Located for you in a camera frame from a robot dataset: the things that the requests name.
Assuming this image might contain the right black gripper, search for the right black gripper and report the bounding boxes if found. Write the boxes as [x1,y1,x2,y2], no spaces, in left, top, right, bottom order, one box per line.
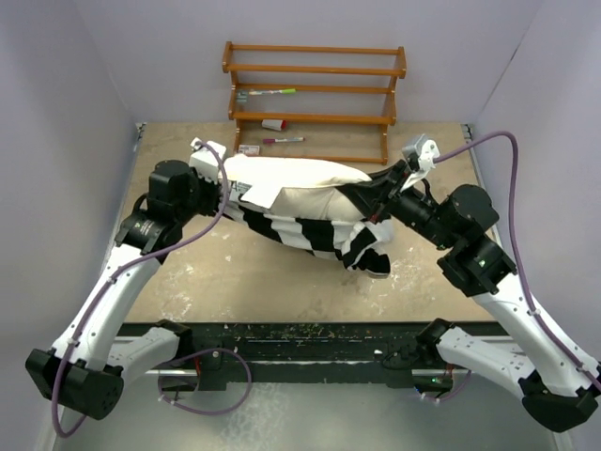
[340,157,460,250]

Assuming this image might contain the black white striped pillowcase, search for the black white striped pillowcase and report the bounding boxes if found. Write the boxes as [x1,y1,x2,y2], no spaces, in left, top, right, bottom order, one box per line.
[220,176,394,278]

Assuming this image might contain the cream pillow with bear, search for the cream pillow with bear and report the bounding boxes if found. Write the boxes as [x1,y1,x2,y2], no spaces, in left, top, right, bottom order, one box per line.
[224,155,371,223]

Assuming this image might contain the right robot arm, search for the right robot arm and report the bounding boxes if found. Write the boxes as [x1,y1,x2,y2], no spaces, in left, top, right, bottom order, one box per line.
[359,162,600,432]

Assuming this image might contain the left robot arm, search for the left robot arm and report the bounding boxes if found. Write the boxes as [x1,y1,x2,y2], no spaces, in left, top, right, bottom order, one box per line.
[25,159,230,424]

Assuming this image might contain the small white card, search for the small white card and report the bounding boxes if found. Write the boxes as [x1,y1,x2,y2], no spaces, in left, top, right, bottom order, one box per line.
[238,145,260,156]

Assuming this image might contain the pink capped marker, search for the pink capped marker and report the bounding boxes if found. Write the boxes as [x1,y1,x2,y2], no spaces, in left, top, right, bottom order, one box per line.
[262,137,305,145]

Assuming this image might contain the red white small box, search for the red white small box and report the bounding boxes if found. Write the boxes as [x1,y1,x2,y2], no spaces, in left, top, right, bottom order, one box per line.
[261,119,286,132]

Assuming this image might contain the small grey green object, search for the small grey green object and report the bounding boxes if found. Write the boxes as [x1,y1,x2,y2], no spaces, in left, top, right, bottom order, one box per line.
[236,90,248,103]

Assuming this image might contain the green capped marker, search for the green capped marker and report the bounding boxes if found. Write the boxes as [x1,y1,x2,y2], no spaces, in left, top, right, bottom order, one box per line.
[248,88,297,96]

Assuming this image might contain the wooden shoe rack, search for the wooden shoe rack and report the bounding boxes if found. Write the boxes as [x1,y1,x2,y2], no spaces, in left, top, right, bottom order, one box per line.
[221,41,407,164]

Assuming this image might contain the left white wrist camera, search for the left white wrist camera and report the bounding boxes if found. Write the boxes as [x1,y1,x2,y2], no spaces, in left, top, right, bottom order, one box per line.
[189,137,227,182]

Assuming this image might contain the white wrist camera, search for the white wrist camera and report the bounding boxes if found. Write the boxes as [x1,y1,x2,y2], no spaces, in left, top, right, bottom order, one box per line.
[189,137,227,182]
[401,133,440,180]

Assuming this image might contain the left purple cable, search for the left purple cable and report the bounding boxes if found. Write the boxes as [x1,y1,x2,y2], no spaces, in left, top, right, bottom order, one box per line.
[49,139,229,439]

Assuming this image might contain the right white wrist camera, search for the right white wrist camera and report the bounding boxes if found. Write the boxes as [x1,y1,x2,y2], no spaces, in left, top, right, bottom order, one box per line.
[401,133,440,180]

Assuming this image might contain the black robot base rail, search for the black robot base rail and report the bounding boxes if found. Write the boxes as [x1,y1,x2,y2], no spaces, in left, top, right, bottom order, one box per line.
[140,321,456,394]

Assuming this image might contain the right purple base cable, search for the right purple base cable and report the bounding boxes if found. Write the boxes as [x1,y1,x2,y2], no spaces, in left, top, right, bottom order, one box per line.
[415,368,473,405]

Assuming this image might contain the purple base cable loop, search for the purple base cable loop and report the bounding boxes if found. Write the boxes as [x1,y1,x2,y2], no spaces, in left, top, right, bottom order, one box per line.
[157,346,254,415]

